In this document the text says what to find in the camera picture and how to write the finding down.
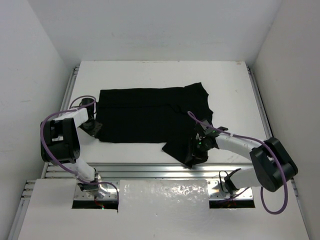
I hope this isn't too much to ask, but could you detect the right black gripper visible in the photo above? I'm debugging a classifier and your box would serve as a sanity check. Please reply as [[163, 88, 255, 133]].
[[185, 137, 213, 165]]

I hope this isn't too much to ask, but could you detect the black t shirt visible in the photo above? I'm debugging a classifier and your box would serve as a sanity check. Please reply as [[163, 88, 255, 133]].
[[96, 82, 213, 168]]

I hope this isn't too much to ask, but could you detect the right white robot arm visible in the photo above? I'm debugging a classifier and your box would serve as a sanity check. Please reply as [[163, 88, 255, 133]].
[[183, 123, 298, 195]]

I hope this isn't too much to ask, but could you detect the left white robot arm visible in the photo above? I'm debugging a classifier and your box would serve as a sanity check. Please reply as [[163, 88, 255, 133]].
[[40, 95, 102, 197]]

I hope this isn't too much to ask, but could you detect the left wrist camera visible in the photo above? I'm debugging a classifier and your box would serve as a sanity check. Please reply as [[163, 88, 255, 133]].
[[79, 97, 96, 111]]

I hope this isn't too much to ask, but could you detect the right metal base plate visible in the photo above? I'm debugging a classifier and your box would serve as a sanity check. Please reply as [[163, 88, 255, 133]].
[[207, 179, 254, 201]]

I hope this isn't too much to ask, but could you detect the metal base plate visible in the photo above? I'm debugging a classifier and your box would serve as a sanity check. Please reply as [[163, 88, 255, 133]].
[[73, 181, 120, 201], [207, 179, 254, 201]]

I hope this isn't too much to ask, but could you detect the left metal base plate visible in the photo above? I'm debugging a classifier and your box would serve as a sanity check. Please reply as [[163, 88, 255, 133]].
[[73, 181, 120, 201]]

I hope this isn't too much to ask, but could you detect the aluminium rail frame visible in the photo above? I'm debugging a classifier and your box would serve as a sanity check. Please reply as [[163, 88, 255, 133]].
[[7, 63, 300, 240]]

